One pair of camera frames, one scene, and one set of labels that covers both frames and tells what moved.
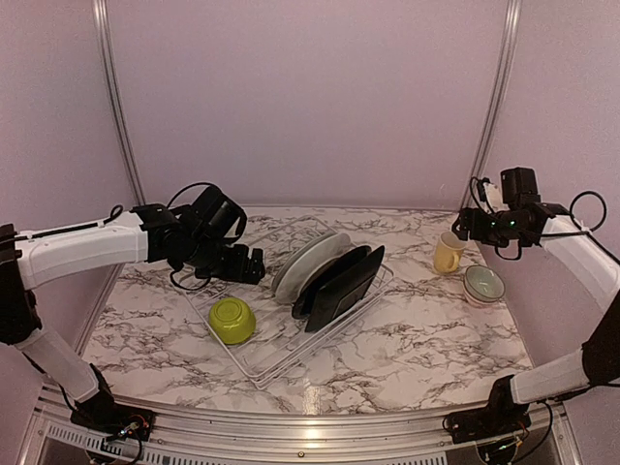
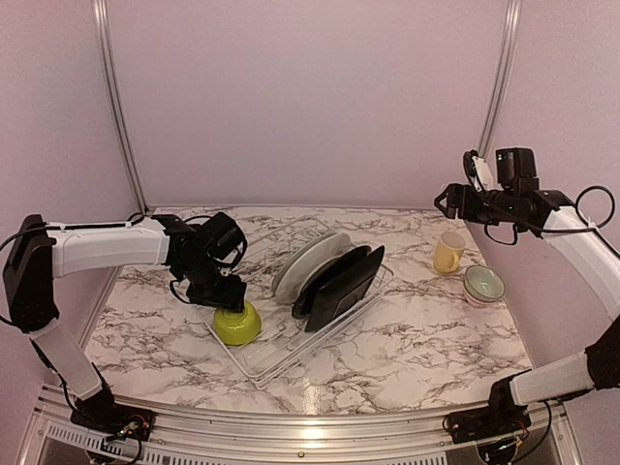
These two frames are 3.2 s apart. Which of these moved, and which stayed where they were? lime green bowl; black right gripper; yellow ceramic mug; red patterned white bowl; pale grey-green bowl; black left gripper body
Moved: black right gripper; black left gripper body
Stayed: pale grey-green bowl; lime green bowl; yellow ceramic mug; red patterned white bowl
